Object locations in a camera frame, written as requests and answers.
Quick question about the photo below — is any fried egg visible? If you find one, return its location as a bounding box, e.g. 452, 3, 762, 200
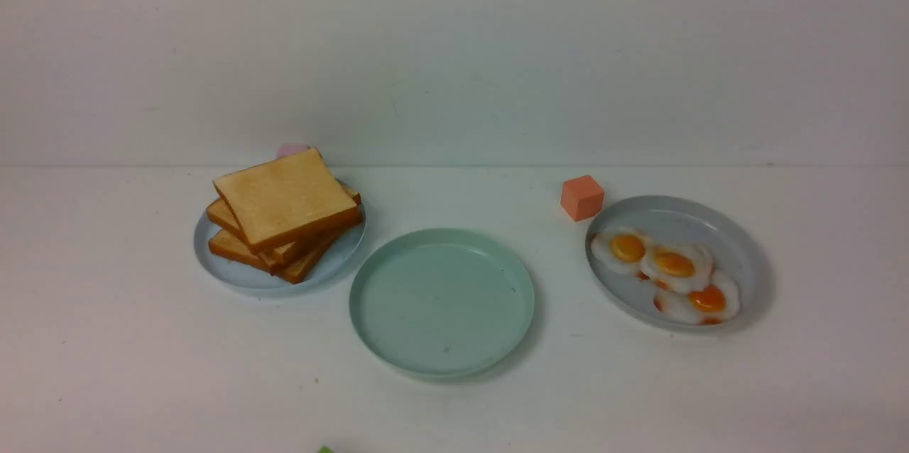
589, 226, 652, 278
653, 270, 741, 326
640, 243, 714, 295

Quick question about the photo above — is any light blue bread plate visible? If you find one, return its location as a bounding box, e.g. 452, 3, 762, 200
192, 204, 366, 298

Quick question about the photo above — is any green centre plate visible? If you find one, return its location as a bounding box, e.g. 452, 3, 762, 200
348, 229, 536, 381

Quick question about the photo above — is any pink cube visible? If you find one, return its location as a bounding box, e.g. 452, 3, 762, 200
276, 143, 311, 159

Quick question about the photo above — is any toast slice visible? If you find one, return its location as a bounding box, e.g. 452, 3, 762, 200
207, 184, 364, 246
213, 148, 360, 253
276, 226, 353, 285
208, 221, 361, 275

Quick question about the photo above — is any orange cube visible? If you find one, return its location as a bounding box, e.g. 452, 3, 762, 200
560, 175, 605, 222

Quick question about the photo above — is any grey egg plate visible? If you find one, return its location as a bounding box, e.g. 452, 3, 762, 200
585, 195, 773, 334

